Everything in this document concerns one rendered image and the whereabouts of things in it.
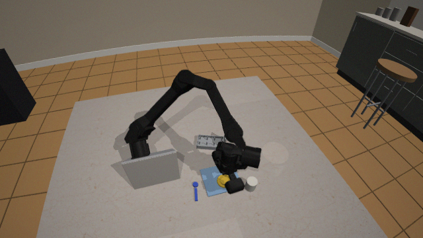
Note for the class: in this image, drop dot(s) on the yellow plate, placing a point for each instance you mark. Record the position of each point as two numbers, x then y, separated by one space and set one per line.
222 179

